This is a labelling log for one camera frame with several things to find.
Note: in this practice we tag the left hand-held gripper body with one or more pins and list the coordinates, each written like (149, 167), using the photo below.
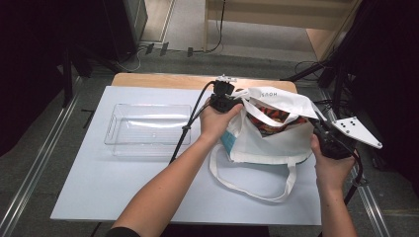
(224, 98)

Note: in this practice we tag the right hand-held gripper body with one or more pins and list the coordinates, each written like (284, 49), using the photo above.
(334, 144)

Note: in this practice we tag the white patterned tote bag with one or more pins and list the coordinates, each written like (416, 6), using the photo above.
(273, 146)

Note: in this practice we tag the person's right hand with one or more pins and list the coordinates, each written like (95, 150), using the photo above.
(334, 173)

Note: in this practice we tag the person's left hand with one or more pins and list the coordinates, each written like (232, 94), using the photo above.
(214, 125)

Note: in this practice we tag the black tripod stand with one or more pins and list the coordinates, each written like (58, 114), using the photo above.
(337, 85)

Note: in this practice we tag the red black patterned packet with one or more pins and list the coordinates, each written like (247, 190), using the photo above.
(276, 120)

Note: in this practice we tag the wooden table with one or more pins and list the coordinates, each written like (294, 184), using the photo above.
(164, 80)

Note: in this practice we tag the clear plastic container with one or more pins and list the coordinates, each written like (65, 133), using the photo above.
(148, 130)

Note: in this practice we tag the black cabinet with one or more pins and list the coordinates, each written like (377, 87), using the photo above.
(128, 26)

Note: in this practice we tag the person's dark clothing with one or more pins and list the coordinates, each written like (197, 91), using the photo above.
(214, 231)

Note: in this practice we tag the aluminium floor rail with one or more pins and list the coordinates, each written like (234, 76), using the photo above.
(36, 161)
(369, 200)

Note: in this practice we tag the light wooden furniture frame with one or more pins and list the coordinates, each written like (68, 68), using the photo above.
(263, 19)

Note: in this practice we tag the black metal stand post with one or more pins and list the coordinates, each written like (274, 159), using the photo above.
(67, 79)

